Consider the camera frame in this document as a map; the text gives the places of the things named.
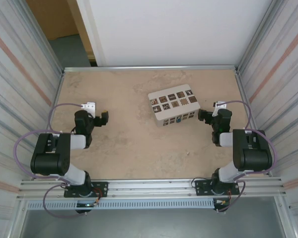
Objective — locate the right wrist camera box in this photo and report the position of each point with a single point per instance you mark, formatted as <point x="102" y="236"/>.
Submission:
<point x="221" y="104"/>

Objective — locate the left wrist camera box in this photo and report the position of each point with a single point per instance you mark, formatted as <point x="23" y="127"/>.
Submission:
<point x="90" y="106"/>

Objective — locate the thin aluminium table rail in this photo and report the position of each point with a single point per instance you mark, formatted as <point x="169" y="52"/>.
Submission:
<point x="151" y="67"/>

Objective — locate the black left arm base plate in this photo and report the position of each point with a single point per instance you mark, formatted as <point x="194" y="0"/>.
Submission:
<point x="101" y="186"/>

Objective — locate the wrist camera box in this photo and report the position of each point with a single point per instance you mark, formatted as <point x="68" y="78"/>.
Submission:
<point x="90" y="106"/>
<point x="221" y="104"/>

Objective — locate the aluminium side rail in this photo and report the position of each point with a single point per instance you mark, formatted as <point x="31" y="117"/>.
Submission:
<point x="241" y="84"/>
<point x="60" y="84"/>

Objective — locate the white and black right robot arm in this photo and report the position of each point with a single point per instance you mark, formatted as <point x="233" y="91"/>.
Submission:
<point x="253" y="153"/>

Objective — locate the small blue round lock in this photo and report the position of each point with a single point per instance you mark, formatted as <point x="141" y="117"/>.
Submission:
<point x="178" y="120"/>

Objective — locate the brown wooden door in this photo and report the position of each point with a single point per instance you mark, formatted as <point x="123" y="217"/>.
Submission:
<point x="52" y="17"/>

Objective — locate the wide aluminium mounting rail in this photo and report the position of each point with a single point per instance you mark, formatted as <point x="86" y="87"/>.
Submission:
<point x="151" y="188"/>

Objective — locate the aluminium corner post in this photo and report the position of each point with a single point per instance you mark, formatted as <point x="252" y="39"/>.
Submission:
<point x="258" y="37"/>
<point x="43" y="42"/>

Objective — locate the white box with picture tiles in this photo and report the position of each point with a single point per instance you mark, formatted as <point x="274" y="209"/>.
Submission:
<point x="170" y="112"/>

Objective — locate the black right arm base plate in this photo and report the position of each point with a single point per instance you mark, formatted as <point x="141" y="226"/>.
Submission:
<point x="201" y="184"/>

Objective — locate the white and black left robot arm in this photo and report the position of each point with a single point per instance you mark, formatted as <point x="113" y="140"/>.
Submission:
<point x="49" y="161"/>

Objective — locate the white door frame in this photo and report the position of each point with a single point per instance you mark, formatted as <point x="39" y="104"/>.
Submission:
<point x="92" y="37"/>

